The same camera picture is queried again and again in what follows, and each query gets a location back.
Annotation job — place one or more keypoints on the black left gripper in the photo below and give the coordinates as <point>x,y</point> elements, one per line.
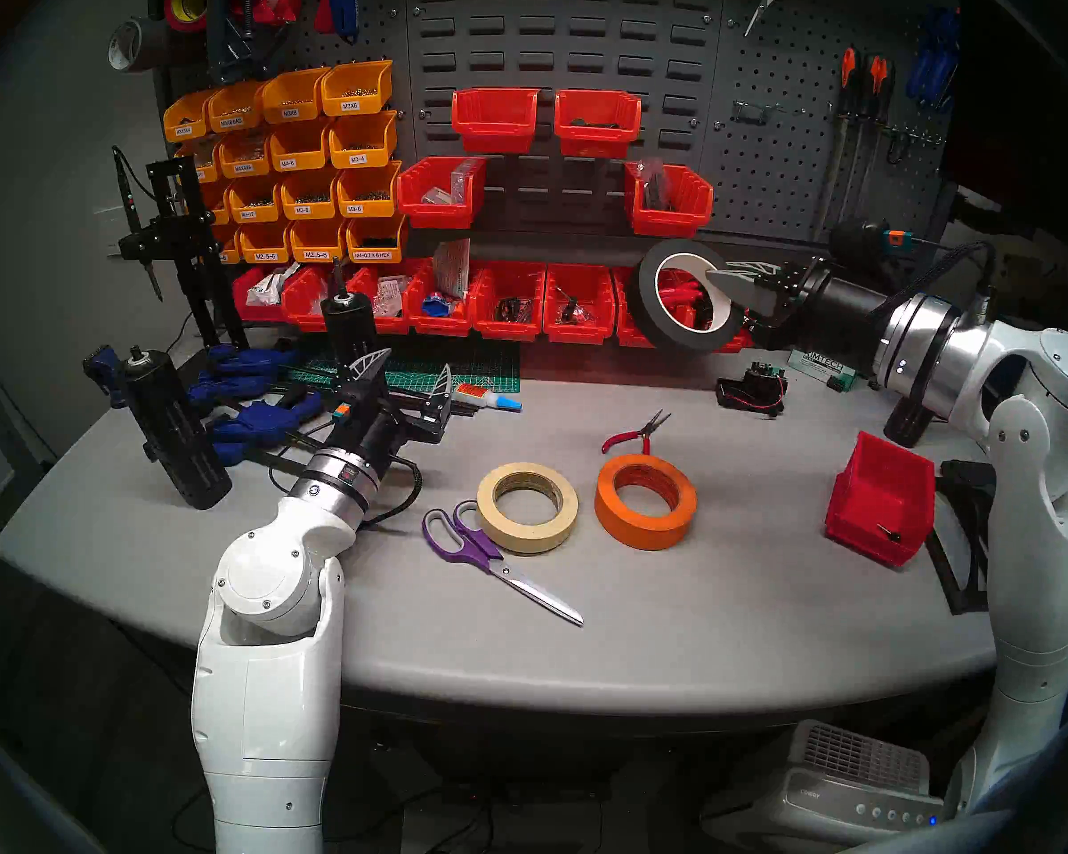
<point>383,430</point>

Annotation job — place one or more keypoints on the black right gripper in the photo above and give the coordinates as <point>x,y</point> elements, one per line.
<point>841,323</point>

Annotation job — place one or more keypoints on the black tape roll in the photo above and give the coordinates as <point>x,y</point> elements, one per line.
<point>654,318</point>

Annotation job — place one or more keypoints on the orange tape roll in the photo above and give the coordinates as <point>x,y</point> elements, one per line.
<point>641,534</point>

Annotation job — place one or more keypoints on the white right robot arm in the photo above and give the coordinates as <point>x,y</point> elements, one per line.
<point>1041,523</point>

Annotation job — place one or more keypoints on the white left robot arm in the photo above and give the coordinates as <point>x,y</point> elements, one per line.
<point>267,710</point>

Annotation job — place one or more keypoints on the grey perforated pegboard panel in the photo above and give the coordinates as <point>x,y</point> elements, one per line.
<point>392,25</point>
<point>739,203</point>

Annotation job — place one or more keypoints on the beige masking tape roll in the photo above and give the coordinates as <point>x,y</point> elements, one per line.
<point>525,543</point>

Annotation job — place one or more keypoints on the red plastic storage bin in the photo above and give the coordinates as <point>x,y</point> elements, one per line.
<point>440,326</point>
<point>507,329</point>
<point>249,308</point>
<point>307,310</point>
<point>440,207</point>
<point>740,342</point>
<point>598,136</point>
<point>627,327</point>
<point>672,216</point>
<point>881,496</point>
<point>494,123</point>
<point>578,332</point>
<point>390,323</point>

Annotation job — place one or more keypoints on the blue plastic cap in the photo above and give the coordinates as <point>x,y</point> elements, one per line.
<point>438,308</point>

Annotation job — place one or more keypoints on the black cylinder with long bit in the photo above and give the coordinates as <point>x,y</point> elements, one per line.
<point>347,327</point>

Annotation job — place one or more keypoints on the white glue bottle blue cap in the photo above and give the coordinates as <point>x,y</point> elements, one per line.
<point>481,397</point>

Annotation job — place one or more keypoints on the green cutting mat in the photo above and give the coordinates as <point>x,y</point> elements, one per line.
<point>485,367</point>

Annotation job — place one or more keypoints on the small clear parts bag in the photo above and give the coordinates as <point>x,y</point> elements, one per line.
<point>390,296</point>

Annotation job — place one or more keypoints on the Kimtech tissue box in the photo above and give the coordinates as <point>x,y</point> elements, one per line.
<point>819,367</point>

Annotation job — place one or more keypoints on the user manual in bag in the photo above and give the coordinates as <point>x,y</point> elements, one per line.
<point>452,269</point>

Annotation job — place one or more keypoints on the black small hardware pile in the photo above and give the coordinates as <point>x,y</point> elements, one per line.
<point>572,310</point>
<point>514,310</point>

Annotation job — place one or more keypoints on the clear bag with black parts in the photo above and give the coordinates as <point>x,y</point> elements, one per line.
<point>654,185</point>

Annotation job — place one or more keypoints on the yellow bin labelled HEX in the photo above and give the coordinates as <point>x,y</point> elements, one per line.
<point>376,247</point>

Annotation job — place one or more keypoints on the blue bar clamp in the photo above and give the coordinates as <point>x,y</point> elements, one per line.
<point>240,365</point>
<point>258,425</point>

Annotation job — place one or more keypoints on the yellow bin labelled M2.5-5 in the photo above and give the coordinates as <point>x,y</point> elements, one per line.
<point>318,249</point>

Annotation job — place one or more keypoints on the white crumpled plastic bag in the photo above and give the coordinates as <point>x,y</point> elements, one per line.
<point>271,287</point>

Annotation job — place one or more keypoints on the metal peg hook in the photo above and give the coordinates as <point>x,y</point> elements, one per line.
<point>756,111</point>

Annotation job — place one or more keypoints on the yellow bin labelled M3-6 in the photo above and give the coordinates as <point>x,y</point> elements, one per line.
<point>369,203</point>

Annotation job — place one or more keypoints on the yellow bin labelled M2.5-6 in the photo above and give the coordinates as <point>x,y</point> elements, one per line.
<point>265,249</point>

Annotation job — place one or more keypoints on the clear plastic parts bag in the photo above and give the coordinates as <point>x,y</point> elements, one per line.
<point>452,185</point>

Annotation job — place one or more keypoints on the yellow bin labelled M3-8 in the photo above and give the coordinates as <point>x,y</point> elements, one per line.
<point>309,205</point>

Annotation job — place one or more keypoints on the yellow bin labelled M2.5-8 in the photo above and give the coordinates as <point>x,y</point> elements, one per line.
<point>231,252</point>

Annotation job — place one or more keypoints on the black ribbed cylinder tool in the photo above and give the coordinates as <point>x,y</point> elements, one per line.
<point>178,443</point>
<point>908,423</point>

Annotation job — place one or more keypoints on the yellow bin labelled M3-12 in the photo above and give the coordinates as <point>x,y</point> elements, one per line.
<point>254,207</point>

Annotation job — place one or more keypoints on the yellow bin labelled M3-4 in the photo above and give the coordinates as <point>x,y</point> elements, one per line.
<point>362,152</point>

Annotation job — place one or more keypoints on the yellow bin labelled M4-6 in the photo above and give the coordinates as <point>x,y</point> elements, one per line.
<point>298,157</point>

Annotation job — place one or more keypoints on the yellow bin labelled M3-16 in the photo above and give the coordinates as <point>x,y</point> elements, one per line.
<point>222,207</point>

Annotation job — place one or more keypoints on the yellow bin labelled M4X4X6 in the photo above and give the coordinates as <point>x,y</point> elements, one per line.
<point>245,163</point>

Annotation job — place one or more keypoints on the yellow bin labelled M3X6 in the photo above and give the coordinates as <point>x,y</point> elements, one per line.
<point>356,100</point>

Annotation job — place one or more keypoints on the small black screw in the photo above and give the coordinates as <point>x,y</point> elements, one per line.
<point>888,532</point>

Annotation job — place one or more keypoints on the yellow bin labelled M4X6X5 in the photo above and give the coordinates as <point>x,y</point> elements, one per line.
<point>209,154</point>

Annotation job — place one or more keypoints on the yellow bin labelled M3X8 BAD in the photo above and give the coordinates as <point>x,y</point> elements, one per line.
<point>234,114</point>

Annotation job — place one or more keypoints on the red utility knife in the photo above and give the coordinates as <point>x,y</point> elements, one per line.
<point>323,16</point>

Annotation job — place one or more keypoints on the blue utility knife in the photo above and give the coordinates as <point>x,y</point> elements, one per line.
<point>345,7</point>

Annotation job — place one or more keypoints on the red plastic tool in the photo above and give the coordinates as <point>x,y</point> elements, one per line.
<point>280,7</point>

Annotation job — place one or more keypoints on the grey Coway air purifier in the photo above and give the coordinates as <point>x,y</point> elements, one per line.
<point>828,799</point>

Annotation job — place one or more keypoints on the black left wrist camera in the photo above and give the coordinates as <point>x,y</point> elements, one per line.
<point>344,409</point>

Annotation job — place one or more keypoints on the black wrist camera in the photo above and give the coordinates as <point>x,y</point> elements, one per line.
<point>859,243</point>
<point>344,409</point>

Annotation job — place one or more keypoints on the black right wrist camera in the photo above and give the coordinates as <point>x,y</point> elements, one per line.
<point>859,243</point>

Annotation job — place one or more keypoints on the black metal stand frame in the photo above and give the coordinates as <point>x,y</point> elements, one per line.
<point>191,238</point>

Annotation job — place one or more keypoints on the grey louvred wall panel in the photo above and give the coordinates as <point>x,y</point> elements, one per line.
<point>587,43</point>

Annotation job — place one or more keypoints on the grey duct tape roll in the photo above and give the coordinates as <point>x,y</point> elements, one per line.
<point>153,47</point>

